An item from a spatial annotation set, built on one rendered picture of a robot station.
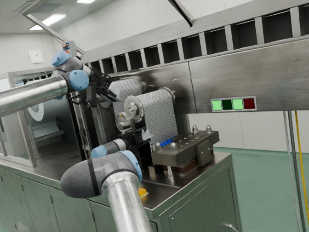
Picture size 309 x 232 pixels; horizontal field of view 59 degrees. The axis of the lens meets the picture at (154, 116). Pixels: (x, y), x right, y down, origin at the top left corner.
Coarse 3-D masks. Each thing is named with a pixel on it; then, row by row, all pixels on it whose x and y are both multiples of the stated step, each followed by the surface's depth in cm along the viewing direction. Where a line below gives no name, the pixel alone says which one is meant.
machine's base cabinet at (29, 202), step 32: (0, 192) 266; (32, 192) 205; (192, 192) 127; (224, 192) 149; (32, 224) 224; (64, 224) 178; (96, 224) 149; (160, 224) 112; (192, 224) 127; (224, 224) 148
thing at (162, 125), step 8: (160, 112) 150; (168, 112) 155; (152, 120) 146; (160, 120) 150; (168, 120) 155; (152, 128) 146; (160, 128) 150; (168, 128) 155; (176, 128) 160; (160, 136) 150; (168, 136) 155
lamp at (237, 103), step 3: (234, 99) 140; (237, 99) 139; (240, 99) 138; (234, 102) 140; (237, 102) 139; (240, 102) 138; (234, 105) 141; (237, 105) 140; (240, 105) 138; (234, 108) 141; (237, 108) 140; (240, 108) 139
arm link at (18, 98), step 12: (72, 72) 99; (84, 72) 101; (36, 84) 91; (48, 84) 93; (60, 84) 96; (72, 84) 98; (84, 84) 100; (0, 96) 83; (12, 96) 84; (24, 96) 87; (36, 96) 90; (48, 96) 93; (60, 96) 98; (0, 108) 82; (12, 108) 85; (24, 108) 89
